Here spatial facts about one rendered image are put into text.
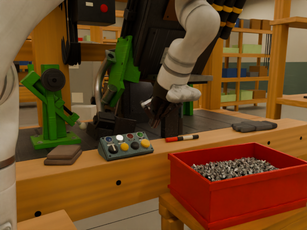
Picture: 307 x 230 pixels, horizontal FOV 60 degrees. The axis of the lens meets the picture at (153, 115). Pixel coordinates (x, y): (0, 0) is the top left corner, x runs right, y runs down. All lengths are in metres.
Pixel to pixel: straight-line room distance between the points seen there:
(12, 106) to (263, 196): 0.57
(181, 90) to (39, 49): 0.81
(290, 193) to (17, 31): 0.69
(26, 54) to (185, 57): 0.92
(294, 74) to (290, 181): 10.60
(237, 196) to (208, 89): 1.17
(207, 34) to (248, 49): 6.60
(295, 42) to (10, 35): 11.20
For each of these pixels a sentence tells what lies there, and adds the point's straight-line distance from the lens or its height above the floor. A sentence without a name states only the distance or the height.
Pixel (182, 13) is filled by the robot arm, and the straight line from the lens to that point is 0.59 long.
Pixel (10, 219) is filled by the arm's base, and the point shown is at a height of 0.96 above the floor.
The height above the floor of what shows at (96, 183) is 0.85.
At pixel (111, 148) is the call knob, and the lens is 0.77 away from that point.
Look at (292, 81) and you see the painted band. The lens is 11.37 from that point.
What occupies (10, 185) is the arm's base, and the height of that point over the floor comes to 1.01.
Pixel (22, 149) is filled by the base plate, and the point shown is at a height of 0.90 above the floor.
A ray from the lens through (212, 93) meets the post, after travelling 1.75.
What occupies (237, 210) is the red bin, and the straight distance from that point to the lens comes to 0.68.
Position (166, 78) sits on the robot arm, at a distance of 0.63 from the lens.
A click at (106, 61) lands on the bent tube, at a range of 1.07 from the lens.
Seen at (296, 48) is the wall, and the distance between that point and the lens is 11.35.
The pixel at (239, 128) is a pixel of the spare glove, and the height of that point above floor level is 0.92.
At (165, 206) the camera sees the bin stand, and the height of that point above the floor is 0.78.
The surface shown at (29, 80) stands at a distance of 0.94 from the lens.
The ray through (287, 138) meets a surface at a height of 0.85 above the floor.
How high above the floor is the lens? 1.17
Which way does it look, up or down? 11 degrees down
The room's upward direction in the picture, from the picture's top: straight up
